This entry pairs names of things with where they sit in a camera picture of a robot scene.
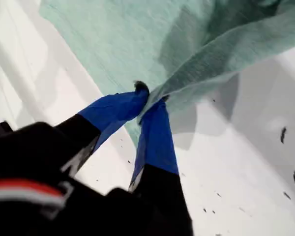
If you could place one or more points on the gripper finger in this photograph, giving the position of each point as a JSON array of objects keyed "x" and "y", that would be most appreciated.
[
  {"x": 157, "y": 147},
  {"x": 113, "y": 110}
]

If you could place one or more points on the pale green t-shirt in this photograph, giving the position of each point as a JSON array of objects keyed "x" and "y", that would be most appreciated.
[{"x": 113, "y": 49}]

